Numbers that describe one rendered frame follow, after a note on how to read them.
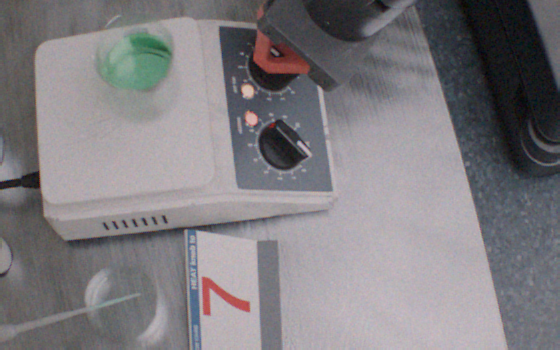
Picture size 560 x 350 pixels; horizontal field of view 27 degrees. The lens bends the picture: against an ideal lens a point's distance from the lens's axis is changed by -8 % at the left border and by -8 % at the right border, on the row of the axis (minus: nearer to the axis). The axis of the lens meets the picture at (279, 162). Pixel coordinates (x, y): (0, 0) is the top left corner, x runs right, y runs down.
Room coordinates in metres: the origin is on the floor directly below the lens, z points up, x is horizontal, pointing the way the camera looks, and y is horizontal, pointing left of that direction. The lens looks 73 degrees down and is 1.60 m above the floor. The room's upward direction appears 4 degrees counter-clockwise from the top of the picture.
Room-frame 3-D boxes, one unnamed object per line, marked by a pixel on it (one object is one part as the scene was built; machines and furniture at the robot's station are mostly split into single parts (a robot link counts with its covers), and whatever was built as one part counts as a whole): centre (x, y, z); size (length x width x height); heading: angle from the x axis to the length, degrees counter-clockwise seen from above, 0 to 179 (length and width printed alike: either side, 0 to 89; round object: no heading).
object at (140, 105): (0.29, 0.08, 0.87); 0.06 x 0.05 x 0.08; 33
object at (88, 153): (0.28, 0.10, 0.83); 0.12 x 0.12 x 0.01; 4
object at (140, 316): (0.17, 0.12, 0.76); 0.06 x 0.06 x 0.02
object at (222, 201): (0.29, 0.08, 0.79); 0.22 x 0.13 x 0.08; 94
